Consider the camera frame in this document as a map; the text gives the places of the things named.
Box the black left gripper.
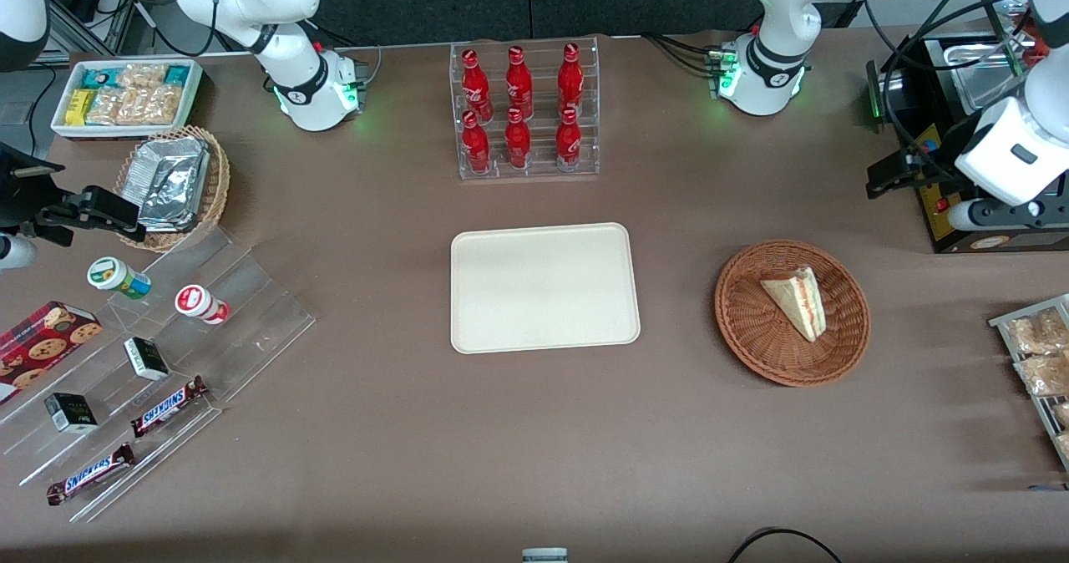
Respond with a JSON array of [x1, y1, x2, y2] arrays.
[[866, 150, 970, 203]]

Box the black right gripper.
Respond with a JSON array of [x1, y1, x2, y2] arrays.
[[0, 144, 148, 247]]

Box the triangle sandwich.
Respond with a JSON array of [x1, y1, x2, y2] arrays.
[[758, 266, 828, 343]]

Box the small tan wicker basket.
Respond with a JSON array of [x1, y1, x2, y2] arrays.
[[113, 125, 231, 253]]

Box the large brown wicker basket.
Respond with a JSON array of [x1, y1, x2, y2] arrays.
[[714, 239, 872, 388]]

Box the cream plastic tray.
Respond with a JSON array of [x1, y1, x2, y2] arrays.
[[450, 222, 641, 355]]

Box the silver foil packet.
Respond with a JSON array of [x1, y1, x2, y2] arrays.
[[138, 205, 199, 232], [134, 137, 210, 213]]

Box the green lid yogurt cup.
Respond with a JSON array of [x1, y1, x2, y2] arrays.
[[87, 256, 153, 300]]

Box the black countertop appliance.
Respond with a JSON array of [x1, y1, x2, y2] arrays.
[[866, 33, 1069, 255]]

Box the white rectangular snack bin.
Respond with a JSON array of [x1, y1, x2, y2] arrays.
[[50, 59, 204, 140]]

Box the clear bag of crackers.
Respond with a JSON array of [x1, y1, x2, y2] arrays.
[[117, 63, 168, 90], [138, 85, 184, 125], [88, 87, 143, 126]]

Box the yellow snack pack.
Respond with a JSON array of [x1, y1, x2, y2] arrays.
[[65, 89, 97, 127]]

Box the red lid yogurt cup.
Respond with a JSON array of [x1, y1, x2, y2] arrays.
[[175, 284, 231, 325]]

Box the steel appliance pan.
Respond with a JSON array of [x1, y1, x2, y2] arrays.
[[923, 37, 1026, 118]]

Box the red cookie box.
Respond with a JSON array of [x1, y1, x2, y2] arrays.
[[0, 300, 103, 405]]

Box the small black carton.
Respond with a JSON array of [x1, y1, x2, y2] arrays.
[[124, 337, 170, 382], [44, 393, 99, 434]]

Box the clear acrylic step display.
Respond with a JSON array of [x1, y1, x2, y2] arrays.
[[0, 225, 317, 524]]

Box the framed appliance lid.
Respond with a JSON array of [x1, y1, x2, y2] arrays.
[[975, 0, 1038, 78]]

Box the snickers chocolate bar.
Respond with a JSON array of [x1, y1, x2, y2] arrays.
[[130, 376, 210, 439], [46, 443, 136, 506]]

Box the red cola bottle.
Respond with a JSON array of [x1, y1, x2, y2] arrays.
[[462, 110, 492, 174], [555, 107, 583, 171], [504, 108, 532, 170], [557, 43, 585, 117], [505, 46, 534, 119], [461, 48, 492, 122]]

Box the clear acrylic bottle rack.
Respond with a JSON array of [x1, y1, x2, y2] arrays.
[[449, 37, 600, 181]]

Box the black hanging arm cable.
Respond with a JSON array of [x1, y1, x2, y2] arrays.
[[860, 0, 1036, 181]]

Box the grey wire rack tray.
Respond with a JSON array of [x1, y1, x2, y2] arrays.
[[988, 293, 1069, 472]]

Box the aluminium frame profile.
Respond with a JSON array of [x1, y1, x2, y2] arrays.
[[46, 0, 155, 57]]

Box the black arm base cables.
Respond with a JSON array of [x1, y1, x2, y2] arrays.
[[641, 32, 722, 76]]

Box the black looped cable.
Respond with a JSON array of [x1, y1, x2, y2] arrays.
[[727, 527, 844, 563]]

